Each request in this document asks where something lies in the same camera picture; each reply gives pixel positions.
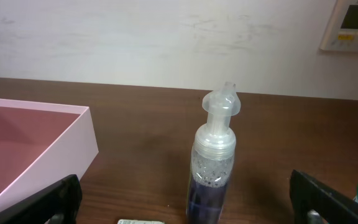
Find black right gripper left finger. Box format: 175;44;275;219
0;174;82;224

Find pink cardboard box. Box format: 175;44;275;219
0;99;98;212

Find wall control panel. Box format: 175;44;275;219
319;0;358;53

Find white sachet packet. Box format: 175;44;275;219
117;219;165;224

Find clear foam pump bottle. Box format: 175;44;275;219
186;82;241;223

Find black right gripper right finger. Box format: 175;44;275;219
290;170;358;224

